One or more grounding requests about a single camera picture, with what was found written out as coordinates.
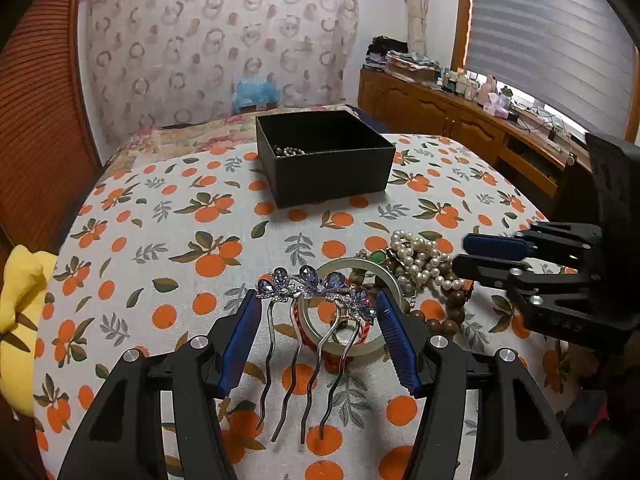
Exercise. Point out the floral bed blanket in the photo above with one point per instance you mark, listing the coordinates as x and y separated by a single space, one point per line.
175 137

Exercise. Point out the stack of folded clothes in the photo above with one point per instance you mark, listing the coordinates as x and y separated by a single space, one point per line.
400 60

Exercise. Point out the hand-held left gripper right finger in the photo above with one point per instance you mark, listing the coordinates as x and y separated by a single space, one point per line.
397 345

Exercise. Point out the long wooden cabinet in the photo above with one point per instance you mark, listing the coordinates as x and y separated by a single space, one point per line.
440 117

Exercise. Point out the grey striped window blind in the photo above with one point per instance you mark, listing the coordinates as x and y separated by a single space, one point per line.
545 30

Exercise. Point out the pink bottle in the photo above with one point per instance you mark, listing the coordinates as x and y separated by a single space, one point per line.
489 87

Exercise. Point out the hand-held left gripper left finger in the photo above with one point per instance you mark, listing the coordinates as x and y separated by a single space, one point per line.
240 345

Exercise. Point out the pink tissue box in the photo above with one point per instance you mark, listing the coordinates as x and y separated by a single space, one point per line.
497 106

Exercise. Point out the beige window curtain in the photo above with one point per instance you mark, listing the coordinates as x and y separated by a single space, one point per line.
416 5

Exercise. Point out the blue plastic bag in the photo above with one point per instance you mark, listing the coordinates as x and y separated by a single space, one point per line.
255 92

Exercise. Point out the blue crystal hair comb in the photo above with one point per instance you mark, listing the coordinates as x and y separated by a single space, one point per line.
320 281

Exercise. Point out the orange-print tablecloth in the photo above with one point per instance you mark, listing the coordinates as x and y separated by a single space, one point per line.
165 240

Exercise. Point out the brown louvered wardrobe door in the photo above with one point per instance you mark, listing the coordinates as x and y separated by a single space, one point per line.
40 125

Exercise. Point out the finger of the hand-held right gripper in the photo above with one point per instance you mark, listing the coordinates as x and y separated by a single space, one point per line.
482 270
492 246

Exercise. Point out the black square box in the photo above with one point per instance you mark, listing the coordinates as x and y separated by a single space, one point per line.
335 175

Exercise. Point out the pale jade bangle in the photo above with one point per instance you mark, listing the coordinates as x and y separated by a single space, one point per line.
367 266

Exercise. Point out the yellow plush toy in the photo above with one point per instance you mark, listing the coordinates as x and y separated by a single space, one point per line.
20 310

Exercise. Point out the group of small bottles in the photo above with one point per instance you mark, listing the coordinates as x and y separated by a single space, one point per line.
460 82

